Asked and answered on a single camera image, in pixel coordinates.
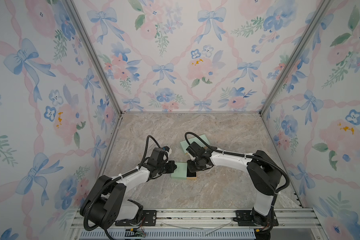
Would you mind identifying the kraft drawer tray black lining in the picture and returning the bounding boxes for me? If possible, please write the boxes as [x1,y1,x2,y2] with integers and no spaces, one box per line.
[187,170,197,180]

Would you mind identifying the small green jewelry box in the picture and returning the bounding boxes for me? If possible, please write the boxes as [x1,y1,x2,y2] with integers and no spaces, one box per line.
[171,163,188,180]

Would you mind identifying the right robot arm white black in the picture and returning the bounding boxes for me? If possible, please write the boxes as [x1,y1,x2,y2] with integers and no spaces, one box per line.
[187,142,290,232]

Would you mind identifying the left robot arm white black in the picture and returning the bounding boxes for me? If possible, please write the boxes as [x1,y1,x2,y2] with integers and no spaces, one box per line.
[80,146,177,231]

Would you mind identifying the green jewelry box right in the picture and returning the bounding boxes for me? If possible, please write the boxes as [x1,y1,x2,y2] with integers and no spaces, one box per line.
[194,135,210,148]

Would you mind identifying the green jewelry box left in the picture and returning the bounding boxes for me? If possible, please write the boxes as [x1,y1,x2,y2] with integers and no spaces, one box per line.
[180,141,189,155]

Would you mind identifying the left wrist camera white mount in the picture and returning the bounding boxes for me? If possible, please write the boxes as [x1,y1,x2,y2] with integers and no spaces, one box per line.
[162,146,172,155]

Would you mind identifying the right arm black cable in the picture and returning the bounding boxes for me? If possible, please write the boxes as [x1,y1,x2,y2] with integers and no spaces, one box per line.
[184,131,290,196]

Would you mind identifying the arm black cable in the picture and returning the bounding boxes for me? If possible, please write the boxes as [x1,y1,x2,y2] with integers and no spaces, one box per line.
[82,134,169,240]
[184,131,290,196]

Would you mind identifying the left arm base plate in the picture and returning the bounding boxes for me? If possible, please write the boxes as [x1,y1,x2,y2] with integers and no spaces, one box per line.
[115,210,157,227]

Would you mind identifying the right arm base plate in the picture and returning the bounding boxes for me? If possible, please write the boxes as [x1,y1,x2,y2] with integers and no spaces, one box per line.
[233,210,279,228]

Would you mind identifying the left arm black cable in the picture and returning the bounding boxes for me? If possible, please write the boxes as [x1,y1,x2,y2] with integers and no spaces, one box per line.
[82,134,169,240]

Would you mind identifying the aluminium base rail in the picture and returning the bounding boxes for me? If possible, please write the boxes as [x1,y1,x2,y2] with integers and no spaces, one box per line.
[67,209,328,240]

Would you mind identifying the aluminium frame post left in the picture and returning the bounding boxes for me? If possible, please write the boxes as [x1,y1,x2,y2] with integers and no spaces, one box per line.
[62,0,122,117]

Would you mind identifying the aluminium frame post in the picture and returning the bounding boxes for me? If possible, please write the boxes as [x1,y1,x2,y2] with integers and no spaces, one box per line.
[259,0,332,117]
[62,0,122,117]

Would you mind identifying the aluminium frame post right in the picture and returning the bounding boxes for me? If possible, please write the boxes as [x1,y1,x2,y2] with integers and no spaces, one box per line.
[259,0,332,117]

